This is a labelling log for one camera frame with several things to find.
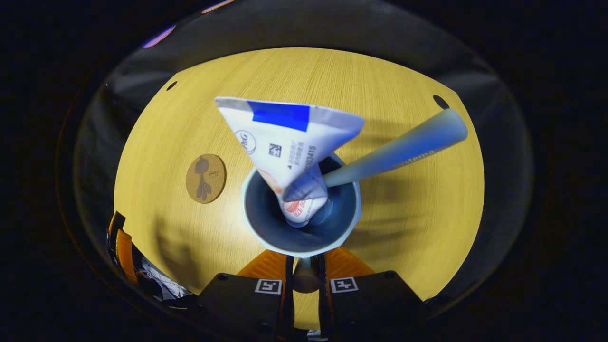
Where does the white toothpaste tube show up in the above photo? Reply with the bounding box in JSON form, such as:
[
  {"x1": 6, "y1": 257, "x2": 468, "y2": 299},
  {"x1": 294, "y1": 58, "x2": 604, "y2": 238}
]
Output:
[{"x1": 214, "y1": 96, "x2": 366, "y2": 229}]

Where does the pale green toothbrush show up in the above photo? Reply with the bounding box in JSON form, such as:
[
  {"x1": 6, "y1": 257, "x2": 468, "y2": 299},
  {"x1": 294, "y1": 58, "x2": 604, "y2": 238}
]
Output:
[{"x1": 323, "y1": 108, "x2": 469, "y2": 189}]

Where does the round brown cork coaster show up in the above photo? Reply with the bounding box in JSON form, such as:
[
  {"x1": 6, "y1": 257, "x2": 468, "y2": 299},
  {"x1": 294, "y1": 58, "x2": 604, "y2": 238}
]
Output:
[{"x1": 185, "y1": 153, "x2": 228, "y2": 204}]

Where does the wooden desktop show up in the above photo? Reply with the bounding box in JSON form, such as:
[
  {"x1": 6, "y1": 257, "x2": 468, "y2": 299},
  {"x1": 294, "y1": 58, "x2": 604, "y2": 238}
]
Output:
[{"x1": 113, "y1": 47, "x2": 485, "y2": 328}]

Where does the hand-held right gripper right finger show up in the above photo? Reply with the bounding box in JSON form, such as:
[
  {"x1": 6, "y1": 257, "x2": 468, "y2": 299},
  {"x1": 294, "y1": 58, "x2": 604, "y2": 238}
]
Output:
[{"x1": 317, "y1": 246, "x2": 429, "y2": 342}]

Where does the white patterned cloth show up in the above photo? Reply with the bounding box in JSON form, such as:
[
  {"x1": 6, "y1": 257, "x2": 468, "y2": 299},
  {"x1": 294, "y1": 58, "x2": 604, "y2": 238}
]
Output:
[{"x1": 142, "y1": 258, "x2": 191, "y2": 301}]

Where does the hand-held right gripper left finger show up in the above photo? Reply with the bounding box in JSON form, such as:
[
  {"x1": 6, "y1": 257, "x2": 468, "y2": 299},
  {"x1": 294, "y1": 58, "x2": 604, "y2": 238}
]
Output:
[{"x1": 195, "y1": 250, "x2": 295, "y2": 342}]

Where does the pale blue cup wooden handle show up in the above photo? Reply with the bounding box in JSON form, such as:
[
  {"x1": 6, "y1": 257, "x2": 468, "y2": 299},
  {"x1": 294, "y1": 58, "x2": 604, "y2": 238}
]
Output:
[{"x1": 241, "y1": 152, "x2": 363, "y2": 294}]

